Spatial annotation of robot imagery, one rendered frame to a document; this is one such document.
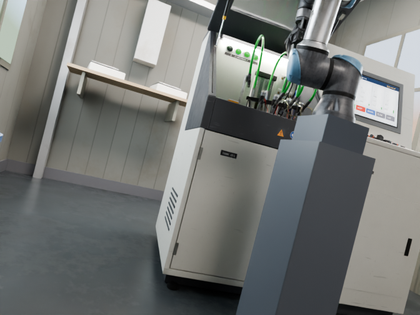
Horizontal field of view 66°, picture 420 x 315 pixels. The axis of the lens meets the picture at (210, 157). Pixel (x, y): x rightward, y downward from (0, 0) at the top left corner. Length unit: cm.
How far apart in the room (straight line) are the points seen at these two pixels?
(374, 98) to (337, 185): 125
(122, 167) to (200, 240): 242
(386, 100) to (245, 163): 114
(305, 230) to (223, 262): 67
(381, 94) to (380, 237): 91
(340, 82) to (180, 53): 303
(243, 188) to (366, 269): 85
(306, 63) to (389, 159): 97
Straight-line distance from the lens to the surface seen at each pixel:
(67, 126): 388
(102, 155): 388
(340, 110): 120
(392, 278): 217
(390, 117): 236
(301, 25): 168
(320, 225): 113
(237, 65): 219
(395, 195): 206
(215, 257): 165
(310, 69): 121
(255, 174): 161
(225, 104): 157
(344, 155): 114
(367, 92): 230
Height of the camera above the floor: 67
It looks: level
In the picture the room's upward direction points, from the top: 14 degrees clockwise
